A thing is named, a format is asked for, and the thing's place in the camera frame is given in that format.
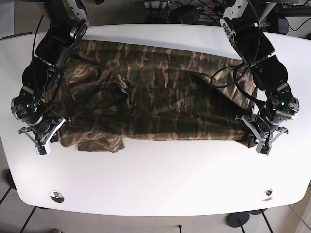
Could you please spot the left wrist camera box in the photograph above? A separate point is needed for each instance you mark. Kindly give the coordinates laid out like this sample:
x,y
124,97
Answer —
x,y
262,148

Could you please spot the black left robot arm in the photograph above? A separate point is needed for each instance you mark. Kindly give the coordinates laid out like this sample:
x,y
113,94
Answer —
x,y
242,22

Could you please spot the right table grommet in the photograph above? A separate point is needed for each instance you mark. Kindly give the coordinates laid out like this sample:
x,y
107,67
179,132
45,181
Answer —
x,y
267,195

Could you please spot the left table grommet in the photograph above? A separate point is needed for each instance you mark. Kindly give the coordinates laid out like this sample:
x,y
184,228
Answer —
x,y
57,196

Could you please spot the black round stand base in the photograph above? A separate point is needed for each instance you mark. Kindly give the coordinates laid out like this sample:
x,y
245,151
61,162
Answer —
x,y
238,219

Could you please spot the table grommet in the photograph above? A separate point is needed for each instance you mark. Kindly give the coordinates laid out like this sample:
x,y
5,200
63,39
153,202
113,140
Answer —
x,y
57,196
267,195

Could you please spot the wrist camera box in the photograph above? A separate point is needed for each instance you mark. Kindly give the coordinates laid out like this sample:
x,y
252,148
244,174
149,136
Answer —
x,y
43,149
262,148

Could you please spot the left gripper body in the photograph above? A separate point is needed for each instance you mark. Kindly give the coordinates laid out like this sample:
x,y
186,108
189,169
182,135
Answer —
x,y
261,130

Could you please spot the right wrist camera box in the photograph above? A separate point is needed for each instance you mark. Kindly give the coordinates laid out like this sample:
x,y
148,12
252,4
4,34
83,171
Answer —
x,y
43,149

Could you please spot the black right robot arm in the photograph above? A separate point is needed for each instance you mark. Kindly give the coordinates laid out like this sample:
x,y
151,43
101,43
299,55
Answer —
x,y
42,78

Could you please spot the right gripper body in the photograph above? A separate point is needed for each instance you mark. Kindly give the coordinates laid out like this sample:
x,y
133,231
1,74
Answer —
x,y
45,130

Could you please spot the grey sneaker shoe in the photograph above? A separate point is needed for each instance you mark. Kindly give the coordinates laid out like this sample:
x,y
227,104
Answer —
x,y
57,231

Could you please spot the camouflage T-shirt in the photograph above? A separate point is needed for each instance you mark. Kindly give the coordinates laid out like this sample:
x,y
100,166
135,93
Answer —
x,y
112,91

